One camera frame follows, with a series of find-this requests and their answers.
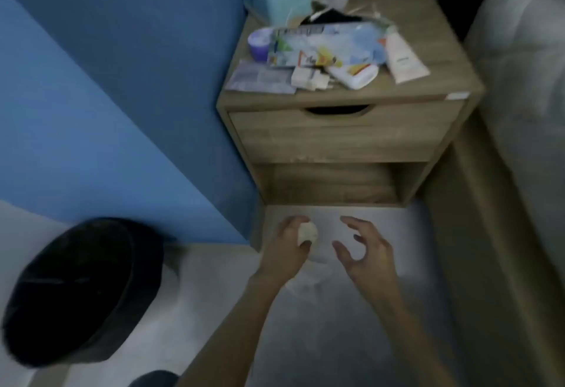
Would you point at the wooden drawer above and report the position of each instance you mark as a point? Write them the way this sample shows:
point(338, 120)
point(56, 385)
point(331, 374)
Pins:
point(344, 135)

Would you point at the black trash bin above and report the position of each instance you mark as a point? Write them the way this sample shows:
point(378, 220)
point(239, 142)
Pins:
point(75, 294)

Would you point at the white cream tube black cap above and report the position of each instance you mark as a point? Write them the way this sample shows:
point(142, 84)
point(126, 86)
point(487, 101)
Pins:
point(406, 62)

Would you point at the person's left hand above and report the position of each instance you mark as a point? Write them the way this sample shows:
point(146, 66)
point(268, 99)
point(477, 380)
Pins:
point(282, 258)

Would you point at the colourful plastic packet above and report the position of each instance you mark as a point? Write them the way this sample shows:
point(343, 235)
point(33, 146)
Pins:
point(326, 42)

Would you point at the black phone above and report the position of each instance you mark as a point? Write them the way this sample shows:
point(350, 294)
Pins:
point(335, 17)

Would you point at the wooden bed frame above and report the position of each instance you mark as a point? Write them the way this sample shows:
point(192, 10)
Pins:
point(485, 245)

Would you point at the person's left forearm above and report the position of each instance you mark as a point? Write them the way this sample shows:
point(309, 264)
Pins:
point(234, 333)

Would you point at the white charger adapter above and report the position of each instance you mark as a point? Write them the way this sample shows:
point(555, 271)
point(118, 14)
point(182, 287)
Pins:
point(306, 78)

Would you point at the purple round jar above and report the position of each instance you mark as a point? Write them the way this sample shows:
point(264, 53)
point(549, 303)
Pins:
point(259, 44)

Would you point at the person's right forearm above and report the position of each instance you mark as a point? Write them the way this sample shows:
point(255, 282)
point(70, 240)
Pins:
point(410, 347)

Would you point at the person's right hand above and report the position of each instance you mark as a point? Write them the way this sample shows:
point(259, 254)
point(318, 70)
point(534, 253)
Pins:
point(377, 267)

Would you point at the clear grey sachet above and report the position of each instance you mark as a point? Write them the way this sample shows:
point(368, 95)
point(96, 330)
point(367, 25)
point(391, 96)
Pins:
point(260, 78)

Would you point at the white tissue ball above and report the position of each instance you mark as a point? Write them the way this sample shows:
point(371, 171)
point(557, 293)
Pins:
point(307, 233)

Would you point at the white sunscreen bottle red cap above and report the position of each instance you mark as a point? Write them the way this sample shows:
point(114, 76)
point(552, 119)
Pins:
point(355, 75)

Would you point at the person's grey trousers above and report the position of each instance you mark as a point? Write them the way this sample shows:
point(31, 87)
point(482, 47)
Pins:
point(154, 380)

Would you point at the grey bed mattress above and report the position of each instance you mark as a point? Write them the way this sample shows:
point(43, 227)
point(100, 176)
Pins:
point(521, 69)

